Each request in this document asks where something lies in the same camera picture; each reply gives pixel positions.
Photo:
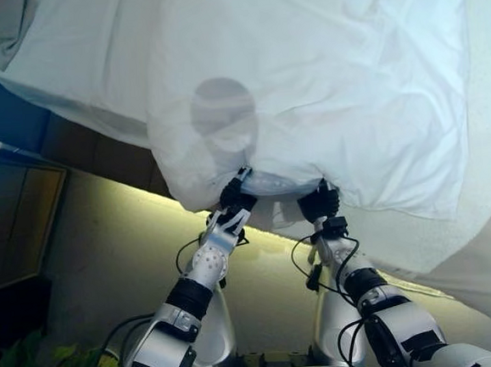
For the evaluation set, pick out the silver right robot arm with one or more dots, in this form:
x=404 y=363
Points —
x=387 y=308

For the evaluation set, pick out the white duvet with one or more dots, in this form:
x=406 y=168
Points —
x=326 y=79

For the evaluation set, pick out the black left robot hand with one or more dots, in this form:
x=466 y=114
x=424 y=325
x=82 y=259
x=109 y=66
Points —
x=238 y=199

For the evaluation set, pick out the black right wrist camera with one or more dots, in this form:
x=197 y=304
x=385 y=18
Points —
x=335 y=226

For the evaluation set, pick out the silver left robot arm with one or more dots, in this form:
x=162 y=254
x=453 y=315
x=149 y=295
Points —
x=209 y=263

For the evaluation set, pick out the brown upholstered bed frame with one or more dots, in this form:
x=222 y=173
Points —
x=77 y=150

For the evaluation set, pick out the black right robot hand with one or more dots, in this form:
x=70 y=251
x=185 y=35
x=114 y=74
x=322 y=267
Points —
x=319 y=203

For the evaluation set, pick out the wooden nightstand with drawers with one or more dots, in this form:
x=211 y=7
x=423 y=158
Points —
x=18 y=210

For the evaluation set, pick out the large beige pillow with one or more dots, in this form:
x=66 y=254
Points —
x=0 y=37

